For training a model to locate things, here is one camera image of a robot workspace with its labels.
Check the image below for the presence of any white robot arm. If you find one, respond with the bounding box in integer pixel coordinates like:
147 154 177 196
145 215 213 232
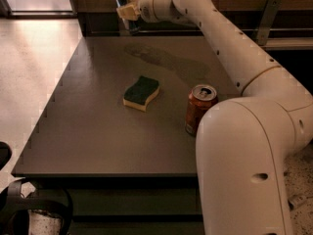
116 0 313 235

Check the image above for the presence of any right metal bracket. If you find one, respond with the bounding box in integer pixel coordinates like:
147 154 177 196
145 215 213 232
253 0 283 46

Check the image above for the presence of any white power strip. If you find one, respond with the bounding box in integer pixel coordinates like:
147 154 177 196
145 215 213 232
288 195 307 211

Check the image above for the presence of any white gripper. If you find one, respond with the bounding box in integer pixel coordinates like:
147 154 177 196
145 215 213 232
116 0 161 23

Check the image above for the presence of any green yellow sponge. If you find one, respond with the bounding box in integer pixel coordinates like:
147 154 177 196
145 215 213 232
123 76 159 112

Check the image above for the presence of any grey drawer cabinet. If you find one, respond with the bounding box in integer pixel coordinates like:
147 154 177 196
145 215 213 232
30 176 204 235

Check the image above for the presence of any blue silver redbull can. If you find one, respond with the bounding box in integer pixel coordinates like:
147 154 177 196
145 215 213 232
115 0 140 34

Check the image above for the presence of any red coca-cola can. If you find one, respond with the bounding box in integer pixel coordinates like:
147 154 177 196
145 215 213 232
185 84 218 136

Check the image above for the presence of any black chair base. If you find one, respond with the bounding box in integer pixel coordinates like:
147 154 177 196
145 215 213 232
0 141 74 235

